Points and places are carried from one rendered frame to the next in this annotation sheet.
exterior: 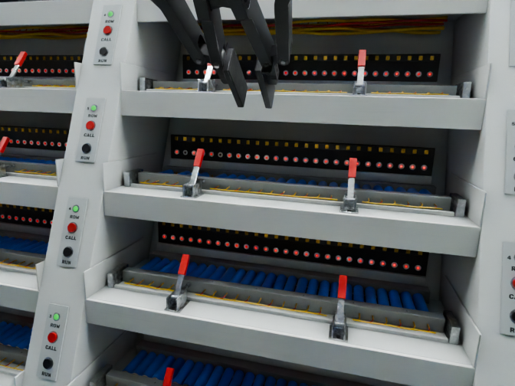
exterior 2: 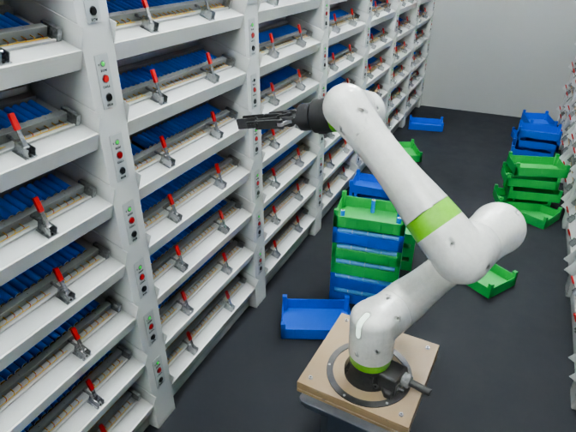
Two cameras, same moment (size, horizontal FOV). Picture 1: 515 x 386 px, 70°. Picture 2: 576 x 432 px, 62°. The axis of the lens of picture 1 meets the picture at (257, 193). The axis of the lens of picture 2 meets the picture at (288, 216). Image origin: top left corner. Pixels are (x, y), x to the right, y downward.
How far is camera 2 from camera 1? 1.47 m
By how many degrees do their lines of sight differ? 83
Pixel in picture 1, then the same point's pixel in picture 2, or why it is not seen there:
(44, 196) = (103, 216)
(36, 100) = (67, 155)
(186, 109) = (159, 117)
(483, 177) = (248, 105)
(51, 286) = (131, 256)
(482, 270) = (249, 139)
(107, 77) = (117, 116)
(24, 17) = (15, 81)
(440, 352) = (241, 171)
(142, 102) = (138, 123)
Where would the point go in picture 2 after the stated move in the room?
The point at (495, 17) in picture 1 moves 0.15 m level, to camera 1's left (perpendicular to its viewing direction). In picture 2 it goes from (246, 33) to (232, 41)
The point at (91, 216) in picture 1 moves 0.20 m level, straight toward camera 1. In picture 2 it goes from (137, 207) to (211, 200)
